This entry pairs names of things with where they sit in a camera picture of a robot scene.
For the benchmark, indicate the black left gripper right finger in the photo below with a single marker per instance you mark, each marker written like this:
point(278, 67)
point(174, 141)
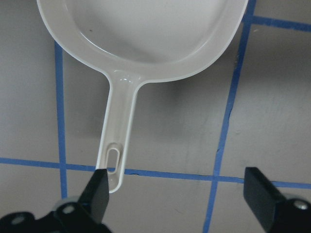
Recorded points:
point(276, 212)

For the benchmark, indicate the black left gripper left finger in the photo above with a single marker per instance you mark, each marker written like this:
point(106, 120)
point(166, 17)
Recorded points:
point(83, 215)

